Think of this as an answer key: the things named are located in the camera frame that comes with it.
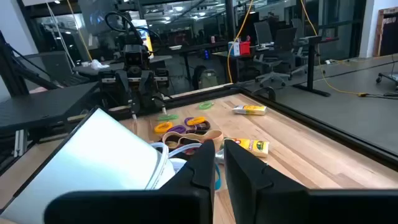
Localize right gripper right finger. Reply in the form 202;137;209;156
223;139;398;224

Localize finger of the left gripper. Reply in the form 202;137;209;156
115;70;138;121
140;71;168;115

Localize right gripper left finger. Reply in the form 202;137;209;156
44;139;216;224

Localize yellow coil keychain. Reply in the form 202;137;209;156
186;116;208;126

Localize yellow crayon box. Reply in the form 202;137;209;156
223;138;270;158
232;105;268;116

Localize white desk lamp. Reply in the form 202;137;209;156
0;106;187;224

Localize black office chair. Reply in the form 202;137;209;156
253;20;292;88
275;27;309;76

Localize black standing desk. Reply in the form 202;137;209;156
292;35;340;98

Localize white crumpled cloth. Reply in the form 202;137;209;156
89;58;110;70

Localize grey backpack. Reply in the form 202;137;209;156
192;65;219;91

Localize grey laptop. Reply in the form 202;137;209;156
18;50;91;88

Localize white blue box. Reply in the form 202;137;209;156
228;40;241;57

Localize red box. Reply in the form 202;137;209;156
239;40;251;56

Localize wheeled cart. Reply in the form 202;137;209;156
375;71;398;89

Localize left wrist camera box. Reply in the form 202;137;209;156
123;44;150;68

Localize orange coil keychain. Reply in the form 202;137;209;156
154;121;174;134

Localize black cable bundle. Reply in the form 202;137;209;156
214;163;223;191

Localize white lamp power cable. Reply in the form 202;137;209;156
150;141;203;175

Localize yellow extension cable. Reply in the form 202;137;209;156
226;0;254;84
299;0;368;97

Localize black aluminium table frame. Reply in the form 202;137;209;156
67;83;398;172

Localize black frame handle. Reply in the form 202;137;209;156
252;86;277;101

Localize wooden frame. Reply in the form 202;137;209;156
374;6;398;58

